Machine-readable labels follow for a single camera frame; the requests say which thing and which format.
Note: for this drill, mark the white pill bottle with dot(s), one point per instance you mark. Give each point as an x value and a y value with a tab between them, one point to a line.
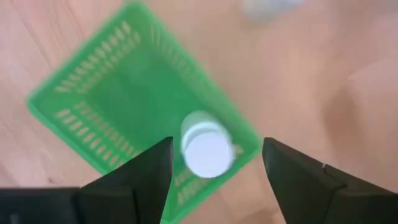
267	7
206	152

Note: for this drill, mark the green plastic basket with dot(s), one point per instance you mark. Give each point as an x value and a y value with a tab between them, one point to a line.
133	93

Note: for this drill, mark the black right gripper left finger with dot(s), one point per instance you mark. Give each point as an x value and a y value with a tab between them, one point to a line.
140	186

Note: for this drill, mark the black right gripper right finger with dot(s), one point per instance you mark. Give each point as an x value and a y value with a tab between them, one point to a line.
304	193

